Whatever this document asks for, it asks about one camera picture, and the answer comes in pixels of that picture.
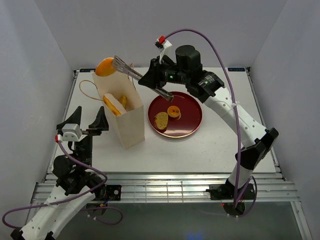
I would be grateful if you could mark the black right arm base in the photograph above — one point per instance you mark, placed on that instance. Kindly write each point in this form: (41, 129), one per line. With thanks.
(236, 208)

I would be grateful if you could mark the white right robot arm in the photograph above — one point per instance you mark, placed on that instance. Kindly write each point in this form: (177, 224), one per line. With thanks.
(255, 139)

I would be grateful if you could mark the orange glazed donut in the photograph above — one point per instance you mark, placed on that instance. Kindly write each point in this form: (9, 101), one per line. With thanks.
(173, 111)

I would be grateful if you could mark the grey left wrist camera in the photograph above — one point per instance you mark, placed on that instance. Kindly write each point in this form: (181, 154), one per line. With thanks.
(69, 132)

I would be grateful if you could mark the orange oval bun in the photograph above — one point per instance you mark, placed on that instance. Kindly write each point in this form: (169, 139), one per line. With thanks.
(105, 67)

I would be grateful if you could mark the cream paper bag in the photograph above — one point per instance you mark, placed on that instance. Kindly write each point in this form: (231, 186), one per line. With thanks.
(129, 127)

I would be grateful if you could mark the seeded bread slice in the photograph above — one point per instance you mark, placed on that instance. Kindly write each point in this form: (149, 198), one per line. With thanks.
(161, 120)

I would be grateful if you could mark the long toasted bread loaf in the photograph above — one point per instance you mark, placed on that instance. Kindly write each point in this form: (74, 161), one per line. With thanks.
(113, 105)

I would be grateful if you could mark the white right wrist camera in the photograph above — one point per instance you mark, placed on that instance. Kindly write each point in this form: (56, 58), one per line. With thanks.
(164, 46)

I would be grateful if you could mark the dark red round plate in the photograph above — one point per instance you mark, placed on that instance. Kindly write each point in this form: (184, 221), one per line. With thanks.
(177, 127)

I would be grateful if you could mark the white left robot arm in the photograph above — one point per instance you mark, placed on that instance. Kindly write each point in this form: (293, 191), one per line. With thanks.
(78, 182)

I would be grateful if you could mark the aluminium table frame rail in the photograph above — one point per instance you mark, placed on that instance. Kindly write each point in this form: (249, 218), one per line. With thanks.
(164, 180)

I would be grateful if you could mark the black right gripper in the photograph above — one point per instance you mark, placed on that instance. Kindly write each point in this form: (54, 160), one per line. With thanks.
(152, 78)

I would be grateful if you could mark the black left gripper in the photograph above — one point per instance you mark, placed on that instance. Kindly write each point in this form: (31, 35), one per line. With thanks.
(100, 123)

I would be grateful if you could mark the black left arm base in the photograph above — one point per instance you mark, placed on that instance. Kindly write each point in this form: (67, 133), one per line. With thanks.
(113, 192)

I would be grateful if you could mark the metal serving tongs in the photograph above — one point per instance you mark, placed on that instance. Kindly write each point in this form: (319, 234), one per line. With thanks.
(120, 66)

